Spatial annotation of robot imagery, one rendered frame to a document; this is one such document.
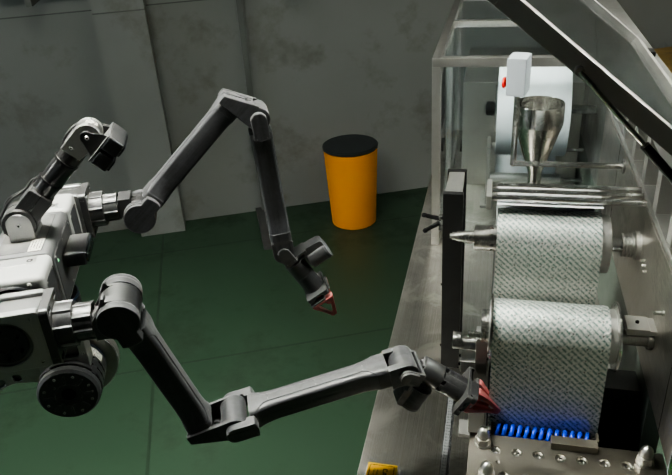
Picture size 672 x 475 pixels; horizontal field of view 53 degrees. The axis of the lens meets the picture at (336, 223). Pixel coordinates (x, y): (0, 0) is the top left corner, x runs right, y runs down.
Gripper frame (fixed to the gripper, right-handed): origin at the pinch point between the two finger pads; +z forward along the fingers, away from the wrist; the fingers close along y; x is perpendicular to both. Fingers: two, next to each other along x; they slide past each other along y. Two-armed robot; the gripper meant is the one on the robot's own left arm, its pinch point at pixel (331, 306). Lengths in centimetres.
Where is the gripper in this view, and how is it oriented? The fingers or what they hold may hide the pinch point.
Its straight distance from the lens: 197.0
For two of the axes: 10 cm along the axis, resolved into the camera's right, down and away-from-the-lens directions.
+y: -1.9, -4.4, 8.8
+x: -8.2, 5.6, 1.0
